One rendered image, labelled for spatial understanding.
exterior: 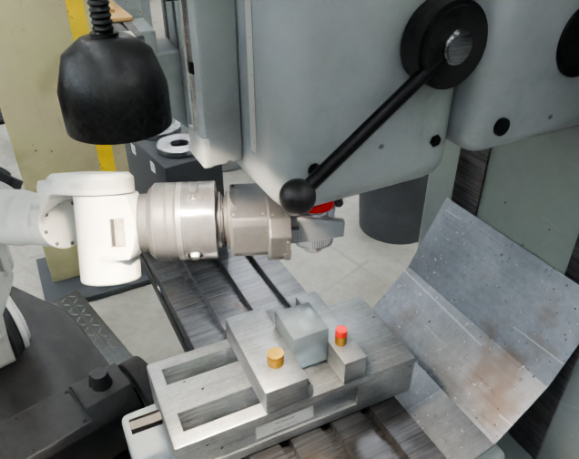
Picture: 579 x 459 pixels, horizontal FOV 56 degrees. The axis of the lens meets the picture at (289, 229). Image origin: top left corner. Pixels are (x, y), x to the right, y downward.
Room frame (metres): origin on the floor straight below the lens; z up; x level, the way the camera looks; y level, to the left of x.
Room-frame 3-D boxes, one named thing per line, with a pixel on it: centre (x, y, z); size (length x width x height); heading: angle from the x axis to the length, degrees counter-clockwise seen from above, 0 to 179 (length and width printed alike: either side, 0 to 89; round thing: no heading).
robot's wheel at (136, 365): (0.89, 0.35, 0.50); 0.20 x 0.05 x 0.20; 41
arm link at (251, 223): (0.52, 0.06, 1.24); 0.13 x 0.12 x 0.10; 6
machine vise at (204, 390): (0.54, 0.01, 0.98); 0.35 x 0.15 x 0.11; 115
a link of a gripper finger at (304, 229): (0.50, -0.03, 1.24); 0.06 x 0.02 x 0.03; 96
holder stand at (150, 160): (1.02, 0.24, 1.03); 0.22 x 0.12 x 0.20; 35
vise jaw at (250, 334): (0.53, 0.03, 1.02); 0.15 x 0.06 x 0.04; 25
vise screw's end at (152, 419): (0.46, 0.19, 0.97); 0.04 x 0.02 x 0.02; 115
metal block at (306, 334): (0.55, -0.02, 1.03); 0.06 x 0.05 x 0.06; 25
